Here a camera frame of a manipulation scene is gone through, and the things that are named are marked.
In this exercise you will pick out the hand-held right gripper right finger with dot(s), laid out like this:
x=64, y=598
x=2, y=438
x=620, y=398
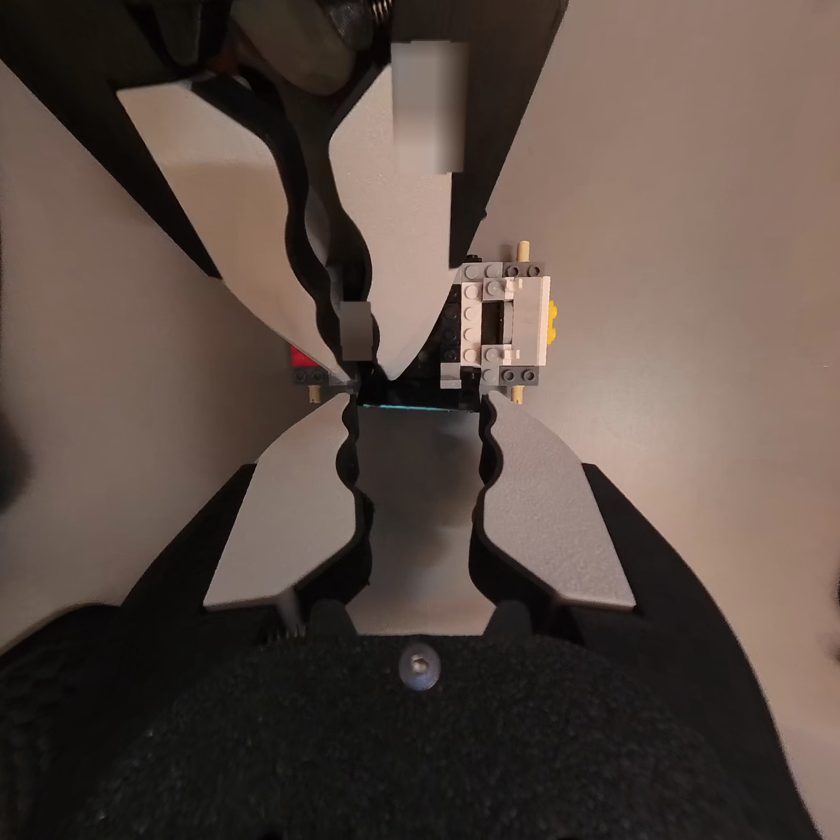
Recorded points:
x=551, y=525

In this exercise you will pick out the toy brick car model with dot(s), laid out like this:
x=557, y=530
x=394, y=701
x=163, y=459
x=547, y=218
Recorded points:
x=518, y=315

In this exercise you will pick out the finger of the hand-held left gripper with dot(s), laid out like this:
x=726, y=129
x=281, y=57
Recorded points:
x=407, y=262
x=216, y=184

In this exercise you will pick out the black fleece-lined jacket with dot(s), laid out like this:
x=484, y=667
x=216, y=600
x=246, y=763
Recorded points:
x=39, y=689

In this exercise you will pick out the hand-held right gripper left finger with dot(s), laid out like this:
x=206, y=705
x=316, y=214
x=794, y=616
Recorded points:
x=289, y=525

